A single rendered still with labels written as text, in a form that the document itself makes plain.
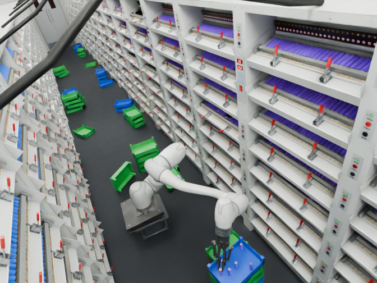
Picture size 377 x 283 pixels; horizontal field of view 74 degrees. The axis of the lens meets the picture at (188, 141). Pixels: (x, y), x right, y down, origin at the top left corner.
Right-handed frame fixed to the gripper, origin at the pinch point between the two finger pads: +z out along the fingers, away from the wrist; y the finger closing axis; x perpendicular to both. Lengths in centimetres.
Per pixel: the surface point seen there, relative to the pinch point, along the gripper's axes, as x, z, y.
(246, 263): 18.8, 9.1, 11.1
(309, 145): 13, -74, 38
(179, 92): 102, -91, -80
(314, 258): 36, 4, 50
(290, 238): 46, 1, 36
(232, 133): 51, -67, -11
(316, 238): 29, -15, 49
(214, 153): 86, -40, -36
